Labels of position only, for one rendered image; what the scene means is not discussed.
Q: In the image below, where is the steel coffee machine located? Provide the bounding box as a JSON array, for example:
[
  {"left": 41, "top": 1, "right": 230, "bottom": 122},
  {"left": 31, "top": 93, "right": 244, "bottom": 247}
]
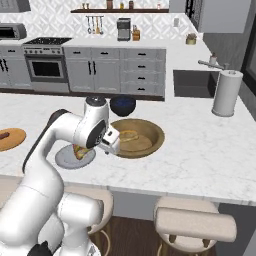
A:
[{"left": 116, "top": 17, "right": 132, "bottom": 42}]

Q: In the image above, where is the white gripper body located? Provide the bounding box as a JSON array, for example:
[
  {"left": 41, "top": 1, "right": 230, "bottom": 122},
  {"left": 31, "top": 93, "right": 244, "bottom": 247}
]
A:
[{"left": 105, "top": 134, "right": 121, "bottom": 156}]

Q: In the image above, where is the wooden knife block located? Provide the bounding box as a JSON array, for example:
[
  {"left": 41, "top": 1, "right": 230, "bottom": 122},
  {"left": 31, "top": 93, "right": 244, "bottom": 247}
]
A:
[{"left": 131, "top": 24, "right": 141, "bottom": 42}]

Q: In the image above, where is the grey round plate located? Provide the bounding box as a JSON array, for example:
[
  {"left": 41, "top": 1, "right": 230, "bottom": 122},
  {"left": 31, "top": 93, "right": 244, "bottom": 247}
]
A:
[{"left": 54, "top": 144, "right": 97, "bottom": 170}]

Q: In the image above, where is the beige stool with backrest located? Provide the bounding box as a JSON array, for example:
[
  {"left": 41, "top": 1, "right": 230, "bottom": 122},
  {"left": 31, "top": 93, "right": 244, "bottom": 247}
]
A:
[{"left": 153, "top": 195, "right": 238, "bottom": 256}]

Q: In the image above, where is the orange wooden plate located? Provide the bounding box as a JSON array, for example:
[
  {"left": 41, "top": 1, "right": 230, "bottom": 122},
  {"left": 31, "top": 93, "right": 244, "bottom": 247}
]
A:
[{"left": 0, "top": 127, "right": 27, "bottom": 153}]

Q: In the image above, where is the beige round stool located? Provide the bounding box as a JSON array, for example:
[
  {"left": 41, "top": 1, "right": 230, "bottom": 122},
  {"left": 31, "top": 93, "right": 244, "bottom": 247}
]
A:
[{"left": 62, "top": 185, "right": 115, "bottom": 256}]

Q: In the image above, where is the rail with hanging tools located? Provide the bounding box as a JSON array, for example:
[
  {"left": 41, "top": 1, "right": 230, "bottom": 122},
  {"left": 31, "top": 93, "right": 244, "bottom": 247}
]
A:
[{"left": 85, "top": 15, "right": 105, "bottom": 36}]

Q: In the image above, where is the dark blue bowl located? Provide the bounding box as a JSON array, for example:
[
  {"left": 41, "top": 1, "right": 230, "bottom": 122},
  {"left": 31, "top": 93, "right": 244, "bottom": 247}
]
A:
[{"left": 109, "top": 95, "right": 137, "bottom": 118}]

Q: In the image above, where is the white paper towel roll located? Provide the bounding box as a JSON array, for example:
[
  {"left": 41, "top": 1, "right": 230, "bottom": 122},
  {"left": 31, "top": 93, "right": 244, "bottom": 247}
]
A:
[{"left": 211, "top": 69, "right": 244, "bottom": 118}]

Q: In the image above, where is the dark sink basin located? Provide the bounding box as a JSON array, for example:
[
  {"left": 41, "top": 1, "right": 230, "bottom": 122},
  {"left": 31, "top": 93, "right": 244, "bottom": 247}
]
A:
[{"left": 172, "top": 69, "right": 220, "bottom": 99}]

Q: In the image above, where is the grey cupboard and drawer run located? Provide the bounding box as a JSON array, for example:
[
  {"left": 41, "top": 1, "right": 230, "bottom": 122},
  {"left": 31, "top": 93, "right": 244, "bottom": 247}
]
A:
[{"left": 62, "top": 46, "right": 167, "bottom": 98}]

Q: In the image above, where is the yellow green kettle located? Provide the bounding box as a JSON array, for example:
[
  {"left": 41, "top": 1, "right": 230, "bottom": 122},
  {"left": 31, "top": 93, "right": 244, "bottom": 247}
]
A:
[{"left": 185, "top": 32, "right": 198, "bottom": 46}]

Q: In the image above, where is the steel oven with hob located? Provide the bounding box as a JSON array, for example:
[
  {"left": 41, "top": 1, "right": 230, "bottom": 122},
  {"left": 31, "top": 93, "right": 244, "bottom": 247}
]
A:
[{"left": 22, "top": 36, "right": 73, "bottom": 94}]

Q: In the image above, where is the dark wooden wall shelf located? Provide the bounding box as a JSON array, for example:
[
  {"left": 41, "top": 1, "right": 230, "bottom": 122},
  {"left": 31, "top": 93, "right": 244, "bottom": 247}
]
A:
[{"left": 70, "top": 8, "right": 170, "bottom": 14}]

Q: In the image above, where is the large wooden bowl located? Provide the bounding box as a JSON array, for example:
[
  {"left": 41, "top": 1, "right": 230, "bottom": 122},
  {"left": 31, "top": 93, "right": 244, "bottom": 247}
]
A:
[{"left": 109, "top": 118, "right": 166, "bottom": 160}]

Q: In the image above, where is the grey extractor hood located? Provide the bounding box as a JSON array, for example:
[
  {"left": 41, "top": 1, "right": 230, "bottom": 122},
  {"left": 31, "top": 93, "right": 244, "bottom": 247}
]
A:
[{"left": 0, "top": 0, "right": 32, "bottom": 14}]

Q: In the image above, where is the grey sink tap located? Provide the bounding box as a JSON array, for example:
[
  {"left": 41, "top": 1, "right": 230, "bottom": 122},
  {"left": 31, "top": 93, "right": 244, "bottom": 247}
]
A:
[{"left": 197, "top": 53, "right": 231, "bottom": 71}]

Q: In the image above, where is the tan bread bun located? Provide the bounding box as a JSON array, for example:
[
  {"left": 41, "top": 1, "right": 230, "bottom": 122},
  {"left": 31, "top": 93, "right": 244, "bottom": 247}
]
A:
[{"left": 119, "top": 129, "right": 140, "bottom": 144}]

